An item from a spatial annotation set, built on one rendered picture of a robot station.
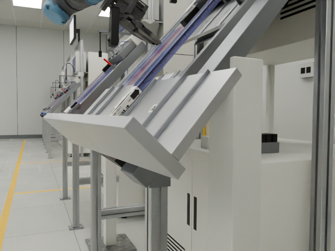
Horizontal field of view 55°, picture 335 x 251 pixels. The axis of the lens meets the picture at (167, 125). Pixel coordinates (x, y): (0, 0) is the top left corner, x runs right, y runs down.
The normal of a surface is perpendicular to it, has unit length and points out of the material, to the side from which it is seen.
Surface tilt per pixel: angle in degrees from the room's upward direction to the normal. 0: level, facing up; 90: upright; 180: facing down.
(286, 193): 90
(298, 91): 90
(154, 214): 90
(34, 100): 90
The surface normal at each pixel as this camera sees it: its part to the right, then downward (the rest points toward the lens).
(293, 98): -0.92, 0.01
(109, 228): 0.39, 0.04
